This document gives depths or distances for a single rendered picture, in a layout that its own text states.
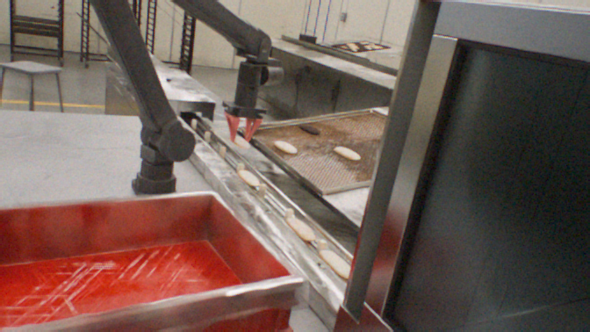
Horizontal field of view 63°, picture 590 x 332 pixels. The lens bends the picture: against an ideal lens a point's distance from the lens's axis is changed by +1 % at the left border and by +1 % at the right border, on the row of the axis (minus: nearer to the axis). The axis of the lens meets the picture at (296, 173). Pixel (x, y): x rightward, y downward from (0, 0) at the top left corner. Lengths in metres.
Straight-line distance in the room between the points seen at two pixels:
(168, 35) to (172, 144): 7.38
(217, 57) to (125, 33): 7.74
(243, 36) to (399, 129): 0.77
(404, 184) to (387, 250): 0.06
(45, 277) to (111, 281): 0.10
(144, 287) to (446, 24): 0.61
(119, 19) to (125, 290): 0.48
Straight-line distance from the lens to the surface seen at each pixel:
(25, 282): 0.84
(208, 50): 8.63
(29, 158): 1.34
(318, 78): 4.83
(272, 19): 9.01
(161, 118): 1.05
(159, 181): 1.10
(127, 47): 0.98
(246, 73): 1.21
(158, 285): 0.82
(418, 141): 0.39
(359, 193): 1.12
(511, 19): 0.35
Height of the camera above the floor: 1.28
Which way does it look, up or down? 19 degrees down
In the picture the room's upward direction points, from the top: 10 degrees clockwise
